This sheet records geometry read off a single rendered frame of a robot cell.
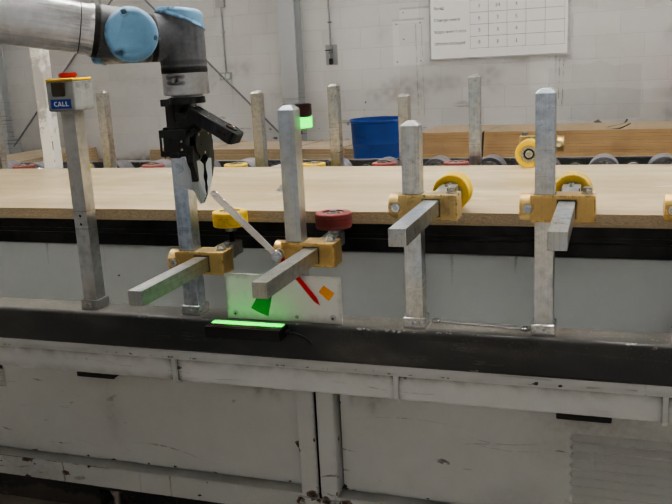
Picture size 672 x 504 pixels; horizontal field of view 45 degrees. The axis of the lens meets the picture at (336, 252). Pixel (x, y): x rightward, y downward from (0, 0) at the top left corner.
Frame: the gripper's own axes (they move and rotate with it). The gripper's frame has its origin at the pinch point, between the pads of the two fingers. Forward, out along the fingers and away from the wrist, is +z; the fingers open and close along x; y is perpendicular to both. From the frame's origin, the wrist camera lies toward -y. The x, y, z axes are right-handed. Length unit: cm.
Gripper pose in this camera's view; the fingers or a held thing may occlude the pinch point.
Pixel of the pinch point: (205, 197)
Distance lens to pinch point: 166.6
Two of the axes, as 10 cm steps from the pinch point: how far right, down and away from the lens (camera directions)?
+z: 0.5, 9.7, 2.3
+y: -9.5, -0.3, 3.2
